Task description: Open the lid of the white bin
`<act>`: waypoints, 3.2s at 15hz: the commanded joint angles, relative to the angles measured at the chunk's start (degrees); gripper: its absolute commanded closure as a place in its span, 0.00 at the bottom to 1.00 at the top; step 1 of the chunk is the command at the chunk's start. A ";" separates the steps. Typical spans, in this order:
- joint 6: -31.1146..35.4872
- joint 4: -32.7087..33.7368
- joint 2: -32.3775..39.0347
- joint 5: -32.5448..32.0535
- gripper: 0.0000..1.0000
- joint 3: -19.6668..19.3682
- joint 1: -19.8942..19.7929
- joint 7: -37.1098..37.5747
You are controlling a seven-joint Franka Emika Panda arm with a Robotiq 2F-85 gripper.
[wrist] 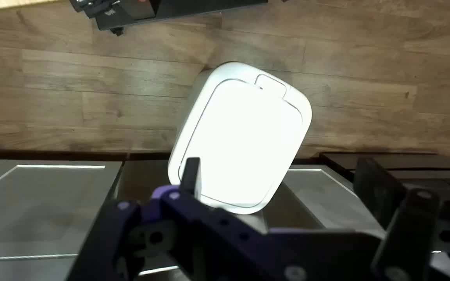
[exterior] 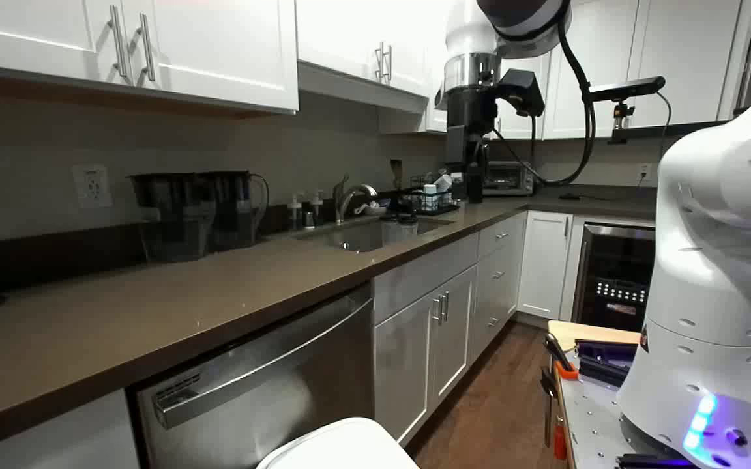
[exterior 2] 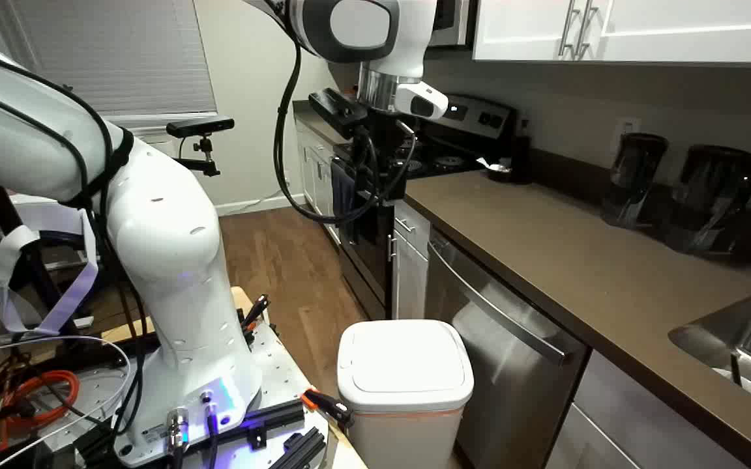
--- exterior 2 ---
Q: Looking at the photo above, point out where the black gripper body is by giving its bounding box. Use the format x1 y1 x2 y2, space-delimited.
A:
357 108 420 177

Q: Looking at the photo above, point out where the white plastic bin body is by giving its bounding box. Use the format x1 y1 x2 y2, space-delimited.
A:
340 397 473 469

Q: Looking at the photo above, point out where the white cabinet beside stove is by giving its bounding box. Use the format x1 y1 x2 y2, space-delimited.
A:
291 103 343 221

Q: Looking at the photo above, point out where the black kitchen stove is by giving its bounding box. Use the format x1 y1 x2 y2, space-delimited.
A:
304 87 522 322

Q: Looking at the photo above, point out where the narrow white lower cabinet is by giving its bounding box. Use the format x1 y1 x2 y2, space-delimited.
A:
387 199 434 322

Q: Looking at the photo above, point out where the small dark countertop object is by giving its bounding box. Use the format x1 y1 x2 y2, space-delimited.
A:
476 134 537 185

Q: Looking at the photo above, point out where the black hand tool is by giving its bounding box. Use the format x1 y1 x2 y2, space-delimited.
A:
240 295 270 344

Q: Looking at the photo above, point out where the stainless steel dishwasher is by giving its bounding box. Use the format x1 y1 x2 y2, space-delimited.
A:
423 226 592 469

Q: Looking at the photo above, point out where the white window blind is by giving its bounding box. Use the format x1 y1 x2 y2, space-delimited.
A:
0 0 218 126

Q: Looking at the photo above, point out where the white upper cabinet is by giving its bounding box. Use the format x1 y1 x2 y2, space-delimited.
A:
468 0 751 68

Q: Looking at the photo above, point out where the stainless steel sink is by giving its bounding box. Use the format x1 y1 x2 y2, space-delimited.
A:
664 288 751 413

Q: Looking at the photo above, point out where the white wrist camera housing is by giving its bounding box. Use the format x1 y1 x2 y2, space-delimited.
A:
391 82 450 124

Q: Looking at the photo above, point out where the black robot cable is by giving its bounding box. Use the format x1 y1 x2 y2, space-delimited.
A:
270 35 343 230

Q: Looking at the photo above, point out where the black clamp mount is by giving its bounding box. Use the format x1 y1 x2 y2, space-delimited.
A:
164 114 237 180

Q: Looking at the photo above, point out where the silver cabinet handle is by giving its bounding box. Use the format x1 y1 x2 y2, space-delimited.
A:
554 0 584 64
570 0 602 64

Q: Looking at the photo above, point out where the orange handled tool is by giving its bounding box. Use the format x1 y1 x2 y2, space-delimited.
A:
299 389 355 430

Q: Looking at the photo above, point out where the purple white strap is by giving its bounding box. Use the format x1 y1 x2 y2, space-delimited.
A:
0 196 100 338

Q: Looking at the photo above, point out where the orange cable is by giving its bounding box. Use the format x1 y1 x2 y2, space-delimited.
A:
0 368 82 452

